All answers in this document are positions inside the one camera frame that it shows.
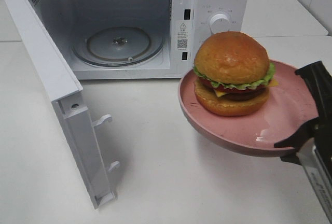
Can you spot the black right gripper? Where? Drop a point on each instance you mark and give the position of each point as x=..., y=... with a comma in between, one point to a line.
x=318, y=81

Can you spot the pink plate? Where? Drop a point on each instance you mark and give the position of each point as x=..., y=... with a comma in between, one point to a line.
x=290, y=104

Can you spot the burger bun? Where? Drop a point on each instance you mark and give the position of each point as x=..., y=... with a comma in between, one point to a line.
x=234, y=74

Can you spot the white microwave door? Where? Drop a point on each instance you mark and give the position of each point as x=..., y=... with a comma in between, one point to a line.
x=64, y=92

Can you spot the upper white power knob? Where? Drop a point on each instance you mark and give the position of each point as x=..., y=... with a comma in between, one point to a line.
x=219, y=22

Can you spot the white warning label sticker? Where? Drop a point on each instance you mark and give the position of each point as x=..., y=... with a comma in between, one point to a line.
x=182, y=35

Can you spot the white microwave oven body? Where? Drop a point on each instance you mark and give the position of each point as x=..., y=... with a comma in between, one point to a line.
x=65, y=20

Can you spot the glass microwave turntable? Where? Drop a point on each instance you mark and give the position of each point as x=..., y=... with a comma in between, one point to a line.
x=118, y=46

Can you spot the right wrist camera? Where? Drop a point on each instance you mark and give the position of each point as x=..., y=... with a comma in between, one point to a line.
x=317, y=174

